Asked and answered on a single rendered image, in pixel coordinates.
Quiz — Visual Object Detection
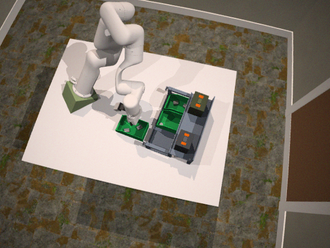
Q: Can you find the dark olive green case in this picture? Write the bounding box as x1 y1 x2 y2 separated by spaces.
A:
188 91 209 117

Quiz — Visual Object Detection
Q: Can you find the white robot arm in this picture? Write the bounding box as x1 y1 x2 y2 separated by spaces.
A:
71 2 145 118

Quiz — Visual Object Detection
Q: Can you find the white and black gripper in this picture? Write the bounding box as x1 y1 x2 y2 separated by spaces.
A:
127 105 142 126

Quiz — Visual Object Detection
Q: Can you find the green bin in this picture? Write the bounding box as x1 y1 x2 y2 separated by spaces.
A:
157 110 182 134
164 94 189 115
116 115 149 142

